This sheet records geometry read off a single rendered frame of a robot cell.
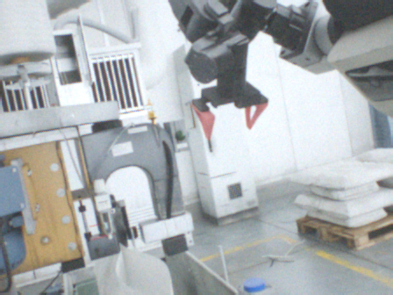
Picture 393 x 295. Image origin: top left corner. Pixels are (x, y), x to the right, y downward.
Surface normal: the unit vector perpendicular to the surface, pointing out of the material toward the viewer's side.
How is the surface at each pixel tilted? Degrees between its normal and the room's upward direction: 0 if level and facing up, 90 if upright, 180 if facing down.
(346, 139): 90
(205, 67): 106
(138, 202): 90
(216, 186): 90
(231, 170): 90
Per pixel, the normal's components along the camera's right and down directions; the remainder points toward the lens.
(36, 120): 0.83, -0.12
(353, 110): 0.32, 0.00
